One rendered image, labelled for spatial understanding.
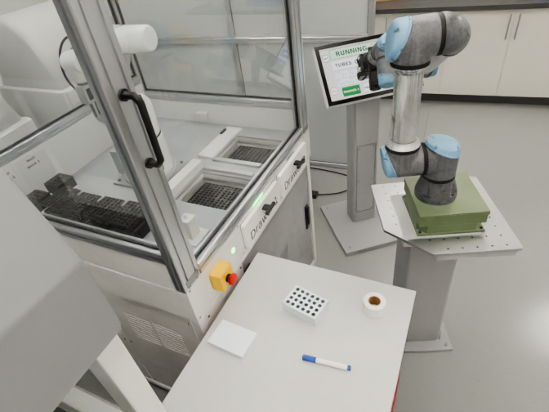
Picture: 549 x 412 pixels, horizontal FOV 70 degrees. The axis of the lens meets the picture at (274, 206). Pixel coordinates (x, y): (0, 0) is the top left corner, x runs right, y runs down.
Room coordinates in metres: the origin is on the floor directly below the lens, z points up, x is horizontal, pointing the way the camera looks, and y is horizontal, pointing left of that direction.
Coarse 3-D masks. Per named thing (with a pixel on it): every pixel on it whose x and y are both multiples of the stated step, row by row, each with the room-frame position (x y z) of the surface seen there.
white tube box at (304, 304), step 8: (296, 288) 0.84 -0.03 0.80; (288, 296) 0.81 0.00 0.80; (296, 296) 0.80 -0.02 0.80; (304, 296) 0.80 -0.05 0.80; (312, 296) 0.80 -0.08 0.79; (288, 304) 0.78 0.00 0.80; (296, 304) 0.77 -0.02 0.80; (304, 304) 0.77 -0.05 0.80; (312, 304) 0.76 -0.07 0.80; (320, 304) 0.76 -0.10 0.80; (328, 304) 0.77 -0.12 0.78; (296, 312) 0.75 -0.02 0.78; (304, 312) 0.74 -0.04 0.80; (312, 312) 0.73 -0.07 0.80; (320, 312) 0.73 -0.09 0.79; (312, 320) 0.71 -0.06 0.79
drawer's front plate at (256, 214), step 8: (272, 184) 1.26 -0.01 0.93; (272, 192) 1.23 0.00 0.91; (264, 200) 1.17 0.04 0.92; (272, 200) 1.22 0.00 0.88; (280, 200) 1.28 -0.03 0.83; (256, 208) 1.12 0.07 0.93; (272, 208) 1.22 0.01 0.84; (248, 216) 1.09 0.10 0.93; (256, 216) 1.11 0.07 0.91; (248, 224) 1.06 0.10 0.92; (256, 224) 1.10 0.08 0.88; (264, 224) 1.15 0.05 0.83; (248, 232) 1.05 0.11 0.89; (256, 232) 1.09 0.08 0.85; (248, 240) 1.04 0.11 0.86; (248, 248) 1.03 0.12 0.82
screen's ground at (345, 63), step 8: (368, 40) 2.03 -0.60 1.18; (376, 40) 2.03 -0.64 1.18; (328, 48) 2.00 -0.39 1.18; (336, 48) 2.00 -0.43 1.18; (320, 56) 1.97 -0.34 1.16; (352, 56) 1.97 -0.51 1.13; (328, 64) 1.95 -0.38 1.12; (336, 64) 1.95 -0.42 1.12; (344, 64) 1.95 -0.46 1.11; (352, 64) 1.95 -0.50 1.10; (328, 72) 1.92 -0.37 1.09; (328, 80) 1.89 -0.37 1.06; (328, 88) 1.87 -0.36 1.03; (360, 88) 1.87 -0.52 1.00; (384, 88) 1.87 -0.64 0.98; (336, 96) 1.84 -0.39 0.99; (352, 96) 1.84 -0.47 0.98
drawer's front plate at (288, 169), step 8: (304, 144) 1.54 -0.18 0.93; (296, 152) 1.47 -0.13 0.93; (304, 152) 1.53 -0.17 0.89; (288, 160) 1.42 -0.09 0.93; (288, 168) 1.38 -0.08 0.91; (280, 176) 1.31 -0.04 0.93; (288, 176) 1.37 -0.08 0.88; (296, 176) 1.43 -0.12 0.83; (280, 184) 1.31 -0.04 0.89; (288, 184) 1.36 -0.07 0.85; (280, 192) 1.31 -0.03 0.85
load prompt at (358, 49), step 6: (372, 42) 2.03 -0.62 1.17; (342, 48) 2.00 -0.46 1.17; (348, 48) 2.00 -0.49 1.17; (354, 48) 2.00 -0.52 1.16; (360, 48) 2.00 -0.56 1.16; (366, 48) 2.00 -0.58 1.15; (330, 54) 1.98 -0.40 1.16; (336, 54) 1.98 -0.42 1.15; (342, 54) 1.98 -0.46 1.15; (348, 54) 1.98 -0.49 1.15; (354, 54) 1.98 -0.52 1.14
